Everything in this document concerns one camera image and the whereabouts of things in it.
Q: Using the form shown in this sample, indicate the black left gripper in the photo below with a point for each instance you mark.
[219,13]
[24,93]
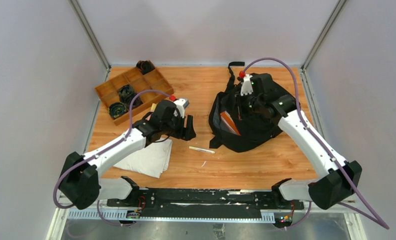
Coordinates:
[182,128]

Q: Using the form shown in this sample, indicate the black backpack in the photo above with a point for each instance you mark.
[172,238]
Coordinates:
[254,130]

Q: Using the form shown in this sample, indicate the orange book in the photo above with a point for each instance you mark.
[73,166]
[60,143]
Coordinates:
[229,123]

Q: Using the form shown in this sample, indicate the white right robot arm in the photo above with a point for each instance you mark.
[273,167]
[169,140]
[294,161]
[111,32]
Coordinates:
[335,174]

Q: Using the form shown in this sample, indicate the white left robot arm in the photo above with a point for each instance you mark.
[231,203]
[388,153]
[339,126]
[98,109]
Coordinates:
[80,178]

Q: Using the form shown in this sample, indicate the pink yellow highlighter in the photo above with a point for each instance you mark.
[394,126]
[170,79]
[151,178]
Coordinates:
[153,107]

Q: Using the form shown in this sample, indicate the rolled dark belt centre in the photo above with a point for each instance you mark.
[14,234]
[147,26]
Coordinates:
[134,102]

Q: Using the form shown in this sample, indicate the rolled dark belt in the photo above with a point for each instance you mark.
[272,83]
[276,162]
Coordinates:
[126,90]
[145,66]
[134,102]
[117,109]

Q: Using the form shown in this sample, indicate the yellow white pen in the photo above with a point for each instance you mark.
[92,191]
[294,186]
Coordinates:
[201,150]

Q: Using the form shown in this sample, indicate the white folded cloth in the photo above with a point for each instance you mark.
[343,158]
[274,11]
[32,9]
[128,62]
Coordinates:
[151,161]

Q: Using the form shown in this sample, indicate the rolled dark belt middle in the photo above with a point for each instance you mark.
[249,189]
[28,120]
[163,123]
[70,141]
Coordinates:
[126,90]

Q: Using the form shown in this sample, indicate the rolled dark belt front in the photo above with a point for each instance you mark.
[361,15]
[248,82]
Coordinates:
[117,109]

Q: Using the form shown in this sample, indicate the wooden compartment tray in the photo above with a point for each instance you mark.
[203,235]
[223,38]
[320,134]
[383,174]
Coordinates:
[151,88]

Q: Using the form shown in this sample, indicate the rolled dark belt top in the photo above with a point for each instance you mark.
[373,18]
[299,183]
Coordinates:
[145,66]

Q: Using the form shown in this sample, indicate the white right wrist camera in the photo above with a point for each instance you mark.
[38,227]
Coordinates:
[246,88]

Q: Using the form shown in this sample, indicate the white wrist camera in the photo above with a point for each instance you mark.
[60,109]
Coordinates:
[179,106]
[246,88]

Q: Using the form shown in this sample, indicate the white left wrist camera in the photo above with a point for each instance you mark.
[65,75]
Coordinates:
[179,106]

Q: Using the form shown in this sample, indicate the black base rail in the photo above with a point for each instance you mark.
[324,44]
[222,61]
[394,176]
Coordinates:
[204,203]

